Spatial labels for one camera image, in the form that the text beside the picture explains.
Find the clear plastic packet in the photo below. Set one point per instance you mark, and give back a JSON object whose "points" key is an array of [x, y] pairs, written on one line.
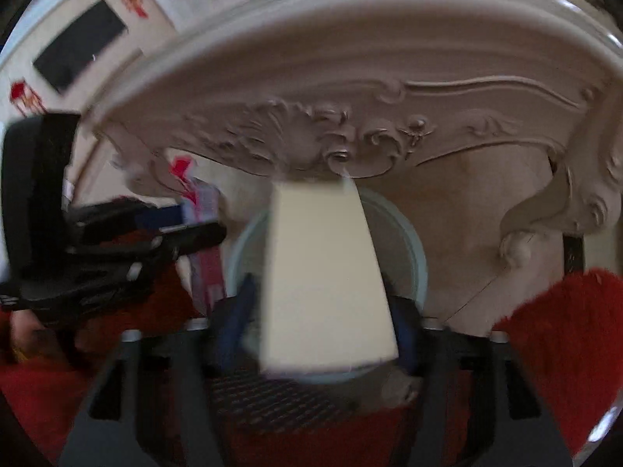
{"points": [[208, 258]]}

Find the pale blue round bin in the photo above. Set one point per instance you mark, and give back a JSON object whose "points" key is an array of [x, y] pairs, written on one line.
{"points": [[406, 238]]}

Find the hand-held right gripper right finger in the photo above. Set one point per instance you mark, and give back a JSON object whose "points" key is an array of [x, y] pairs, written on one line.
{"points": [[405, 323]]}

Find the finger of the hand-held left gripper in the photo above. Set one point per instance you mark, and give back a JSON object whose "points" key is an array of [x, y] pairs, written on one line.
{"points": [[117, 211], [194, 237]]}

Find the red fuzzy cloth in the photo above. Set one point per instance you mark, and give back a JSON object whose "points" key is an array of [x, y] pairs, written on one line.
{"points": [[559, 350]]}

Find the cream cardboard box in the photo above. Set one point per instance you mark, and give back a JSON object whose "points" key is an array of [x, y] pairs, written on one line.
{"points": [[321, 277]]}

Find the carved white table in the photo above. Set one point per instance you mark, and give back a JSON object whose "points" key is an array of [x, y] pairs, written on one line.
{"points": [[340, 58]]}

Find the red knot wall decoration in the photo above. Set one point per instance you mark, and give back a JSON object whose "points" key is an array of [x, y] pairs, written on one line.
{"points": [[24, 97], [131, 0]]}

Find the person's left hand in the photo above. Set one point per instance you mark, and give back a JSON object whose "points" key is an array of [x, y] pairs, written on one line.
{"points": [[19, 333]]}

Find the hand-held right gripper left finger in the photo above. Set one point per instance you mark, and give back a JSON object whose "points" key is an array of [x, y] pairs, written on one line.
{"points": [[238, 323]]}

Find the black wall television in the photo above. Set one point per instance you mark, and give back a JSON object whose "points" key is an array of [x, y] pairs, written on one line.
{"points": [[78, 44]]}

